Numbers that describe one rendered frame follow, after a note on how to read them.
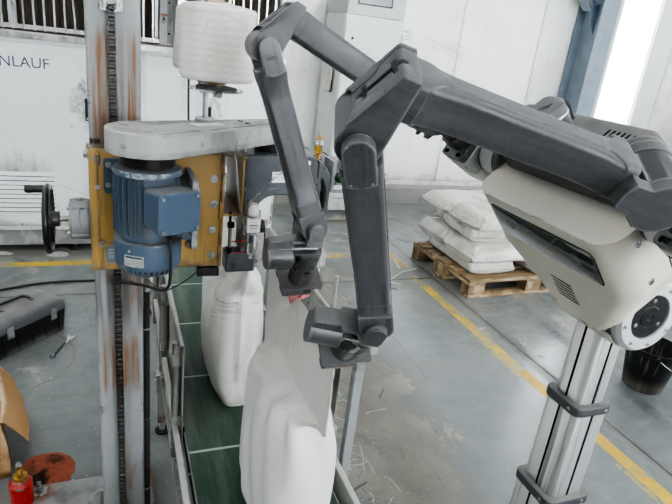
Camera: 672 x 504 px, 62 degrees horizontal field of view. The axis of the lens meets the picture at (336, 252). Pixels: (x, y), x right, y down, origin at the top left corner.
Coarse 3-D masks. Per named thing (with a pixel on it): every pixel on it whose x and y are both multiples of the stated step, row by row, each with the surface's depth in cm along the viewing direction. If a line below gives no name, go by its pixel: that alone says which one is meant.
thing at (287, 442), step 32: (288, 320) 142; (256, 352) 155; (288, 352) 143; (256, 384) 147; (288, 384) 138; (320, 384) 121; (256, 416) 143; (288, 416) 131; (320, 416) 122; (256, 448) 143; (288, 448) 129; (320, 448) 131; (256, 480) 144; (288, 480) 131; (320, 480) 134
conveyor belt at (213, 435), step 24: (192, 288) 287; (192, 312) 264; (192, 336) 244; (192, 360) 226; (192, 384) 211; (192, 408) 198; (216, 408) 200; (240, 408) 201; (192, 432) 187; (216, 432) 188; (240, 432) 189; (192, 456) 176; (216, 456) 178; (216, 480) 168; (240, 480) 169
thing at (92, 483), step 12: (72, 480) 208; (84, 480) 209; (96, 480) 210; (144, 480) 212; (36, 492) 200; (48, 492) 202; (60, 492) 203; (72, 492) 203; (84, 492) 204; (96, 492) 182; (144, 492) 207
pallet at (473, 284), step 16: (416, 256) 471; (432, 256) 449; (448, 256) 448; (448, 272) 438; (464, 272) 418; (512, 272) 429; (528, 272) 433; (464, 288) 411; (480, 288) 411; (496, 288) 429; (512, 288) 432; (528, 288) 430; (544, 288) 439
